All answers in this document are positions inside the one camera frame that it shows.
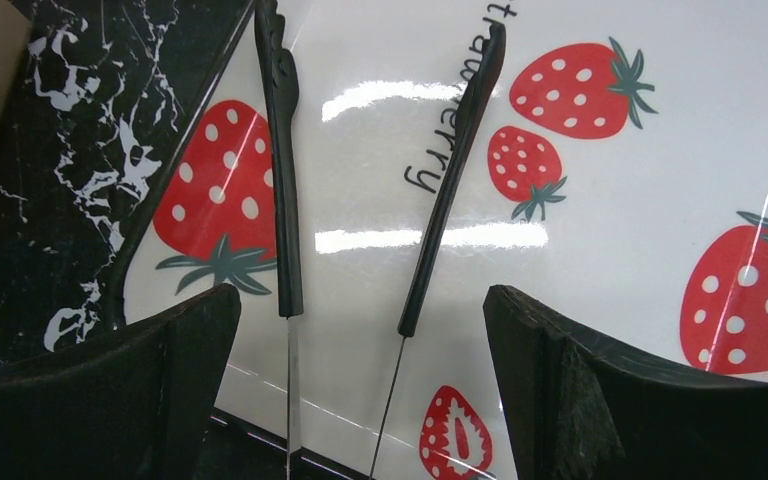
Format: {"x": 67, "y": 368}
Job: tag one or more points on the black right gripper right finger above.
{"x": 580, "y": 404}

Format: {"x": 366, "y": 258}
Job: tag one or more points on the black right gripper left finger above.
{"x": 131, "y": 404}

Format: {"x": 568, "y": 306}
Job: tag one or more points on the black metal tongs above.
{"x": 281, "y": 93}

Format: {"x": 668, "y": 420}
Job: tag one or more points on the white strawberry tray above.
{"x": 619, "y": 176}

